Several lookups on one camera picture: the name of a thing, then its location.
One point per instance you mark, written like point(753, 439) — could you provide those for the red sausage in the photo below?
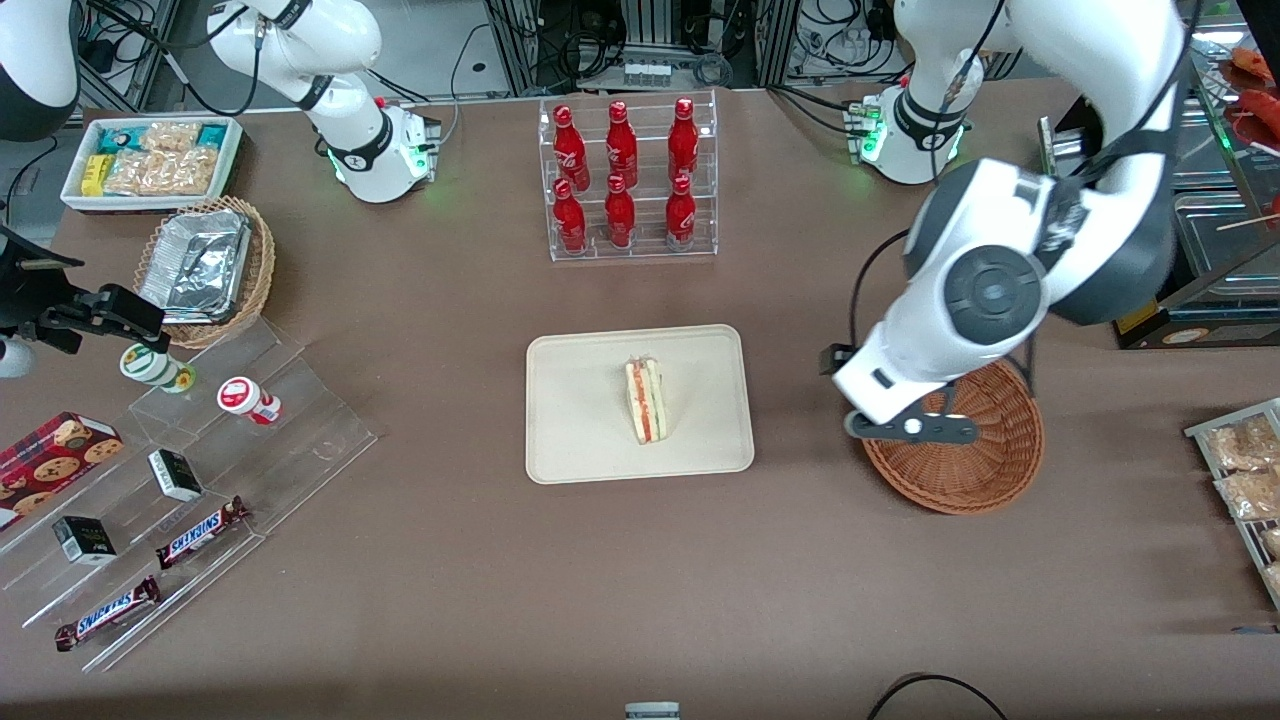
point(1255, 110)

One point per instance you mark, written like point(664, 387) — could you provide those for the red chocolate chip cookie box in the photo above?
point(50, 465)

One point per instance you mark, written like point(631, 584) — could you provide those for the Snickers chocolate bar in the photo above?
point(108, 613)
point(200, 533)

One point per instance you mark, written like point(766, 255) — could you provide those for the large clear nut bag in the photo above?
point(165, 172)

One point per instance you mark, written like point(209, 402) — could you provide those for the small black box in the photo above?
point(175, 475)
point(85, 540)

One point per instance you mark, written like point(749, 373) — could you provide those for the yogurt bottle green label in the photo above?
point(155, 367)

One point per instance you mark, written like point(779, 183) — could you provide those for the yogurt bottle red label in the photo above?
point(245, 398)

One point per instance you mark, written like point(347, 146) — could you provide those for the triangular sandwich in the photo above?
point(648, 405)

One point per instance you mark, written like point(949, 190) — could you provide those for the light tan wicker basket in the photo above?
point(262, 270)

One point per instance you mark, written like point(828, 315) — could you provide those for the aluminium frame equipment rack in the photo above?
point(770, 40)

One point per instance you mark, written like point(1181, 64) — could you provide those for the teal snack packet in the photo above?
point(212, 135)
point(118, 140)

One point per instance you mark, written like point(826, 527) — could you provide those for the white rectangular snack bin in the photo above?
point(70, 195)

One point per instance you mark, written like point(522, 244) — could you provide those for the orange fried food piece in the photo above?
point(1260, 65)

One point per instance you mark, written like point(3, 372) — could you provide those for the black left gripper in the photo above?
point(827, 363)

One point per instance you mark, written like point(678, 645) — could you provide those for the clear bag fried snack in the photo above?
point(1274, 580)
point(1250, 495)
point(1272, 542)
point(1245, 445)

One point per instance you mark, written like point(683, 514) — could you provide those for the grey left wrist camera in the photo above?
point(910, 428)

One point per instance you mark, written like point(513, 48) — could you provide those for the aluminium foil tray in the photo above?
point(195, 265)

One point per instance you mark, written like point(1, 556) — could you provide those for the small grey device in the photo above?
point(652, 712)

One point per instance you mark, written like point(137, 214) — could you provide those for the yellow snack packet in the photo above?
point(94, 175)

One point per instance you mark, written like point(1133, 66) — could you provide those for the clear acrylic bottle rack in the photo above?
point(650, 250)

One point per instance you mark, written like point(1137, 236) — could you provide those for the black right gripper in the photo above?
point(22, 293)

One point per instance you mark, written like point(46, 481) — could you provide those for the clear acrylic stepped shelf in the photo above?
point(300, 440)
point(30, 580)

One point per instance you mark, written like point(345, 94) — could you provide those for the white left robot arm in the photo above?
point(990, 200)

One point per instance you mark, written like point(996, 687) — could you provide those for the red cola bottle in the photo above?
point(570, 220)
point(570, 150)
point(683, 140)
point(621, 145)
point(681, 215)
point(620, 215)

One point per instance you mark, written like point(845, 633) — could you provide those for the beige plastic tray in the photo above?
point(580, 420)

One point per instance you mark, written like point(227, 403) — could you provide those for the brown round wicker basket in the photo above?
point(980, 470)

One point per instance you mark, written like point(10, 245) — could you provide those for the small clear nut bag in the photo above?
point(170, 136)

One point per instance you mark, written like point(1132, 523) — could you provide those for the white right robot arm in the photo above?
point(350, 50)

